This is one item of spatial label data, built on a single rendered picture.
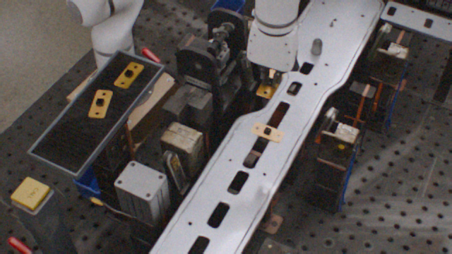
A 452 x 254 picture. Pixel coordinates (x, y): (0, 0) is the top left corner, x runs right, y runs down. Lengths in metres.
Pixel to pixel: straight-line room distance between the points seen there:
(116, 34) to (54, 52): 1.60
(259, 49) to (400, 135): 0.88
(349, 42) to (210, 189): 0.65
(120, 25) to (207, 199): 0.59
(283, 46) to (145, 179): 0.43
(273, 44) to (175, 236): 0.50
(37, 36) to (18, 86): 0.37
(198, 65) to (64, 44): 1.90
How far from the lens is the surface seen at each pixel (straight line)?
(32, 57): 3.33
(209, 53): 1.48
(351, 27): 1.87
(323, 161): 1.60
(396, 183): 1.88
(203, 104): 1.51
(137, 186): 1.34
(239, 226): 1.40
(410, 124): 2.04
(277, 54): 1.23
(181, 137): 1.45
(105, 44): 1.75
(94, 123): 1.40
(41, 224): 1.35
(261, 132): 1.55
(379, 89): 1.85
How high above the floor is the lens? 2.22
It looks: 52 degrees down
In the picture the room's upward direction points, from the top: 1 degrees clockwise
